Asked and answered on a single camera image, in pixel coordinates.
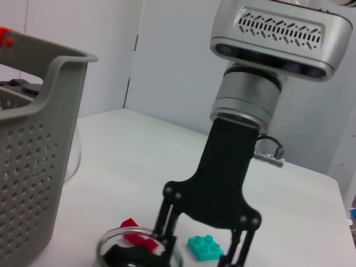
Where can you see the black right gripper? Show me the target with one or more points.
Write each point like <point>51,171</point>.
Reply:
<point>222,180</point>

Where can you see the glass teacup black holder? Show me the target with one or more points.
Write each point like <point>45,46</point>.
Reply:
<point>122,256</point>

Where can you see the grey-green perforated storage bin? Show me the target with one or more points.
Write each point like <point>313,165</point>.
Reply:
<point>27,167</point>

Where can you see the teal square brick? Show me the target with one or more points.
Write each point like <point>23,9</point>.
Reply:
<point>203,247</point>

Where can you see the dark red long brick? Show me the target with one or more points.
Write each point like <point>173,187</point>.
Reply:
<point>129,224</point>

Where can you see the blue white background box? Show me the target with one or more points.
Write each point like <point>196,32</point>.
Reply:
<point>352,214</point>

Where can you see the glass teapot black lid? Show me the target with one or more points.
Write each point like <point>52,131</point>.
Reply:
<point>73,155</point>

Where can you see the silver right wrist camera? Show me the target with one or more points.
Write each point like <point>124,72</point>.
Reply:
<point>278,33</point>

